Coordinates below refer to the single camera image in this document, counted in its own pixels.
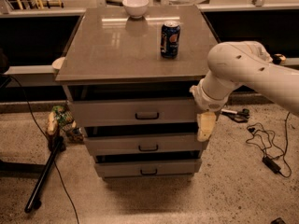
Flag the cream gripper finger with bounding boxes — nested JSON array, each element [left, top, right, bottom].
[[197, 112, 217, 142]]

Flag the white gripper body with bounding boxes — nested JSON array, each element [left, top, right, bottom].
[[189, 81, 228, 113]]

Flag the grey top drawer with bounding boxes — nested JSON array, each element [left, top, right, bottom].
[[68, 98, 196, 127]]

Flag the grey drawer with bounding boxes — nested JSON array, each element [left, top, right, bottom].
[[94, 159, 202, 178], [84, 133, 208, 156], [68, 98, 196, 127]]

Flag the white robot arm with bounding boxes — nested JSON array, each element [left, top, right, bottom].
[[190, 41, 299, 142]]

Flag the grey middle drawer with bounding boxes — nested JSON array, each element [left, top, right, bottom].
[[84, 133, 208, 156]]

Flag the grey drawer cabinet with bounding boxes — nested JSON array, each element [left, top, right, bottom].
[[55, 5, 235, 182]]

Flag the grey bottom drawer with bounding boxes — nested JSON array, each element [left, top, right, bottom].
[[94, 159, 202, 178]]

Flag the black scissors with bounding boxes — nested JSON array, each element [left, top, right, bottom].
[[221, 108, 249, 123]]

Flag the blue soda can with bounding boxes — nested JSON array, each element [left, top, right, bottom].
[[160, 21, 180, 59]]

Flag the small yellow black object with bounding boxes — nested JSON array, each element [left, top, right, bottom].
[[272, 54, 286, 65]]

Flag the white ceramic bowl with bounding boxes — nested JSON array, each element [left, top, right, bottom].
[[122, 0, 149, 19]]

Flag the green snack bag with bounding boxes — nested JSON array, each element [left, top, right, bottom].
[[46, 105, 83, 143]]

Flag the black metal stand leg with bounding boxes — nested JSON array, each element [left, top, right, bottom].
[[24, 136, 64, 214]]

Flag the black power adapter with cable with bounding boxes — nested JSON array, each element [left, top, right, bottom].
[[245, 110, 293, 179]]

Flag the black floor cable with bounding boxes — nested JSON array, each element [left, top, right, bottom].
[[6, 74, 80, 224]]

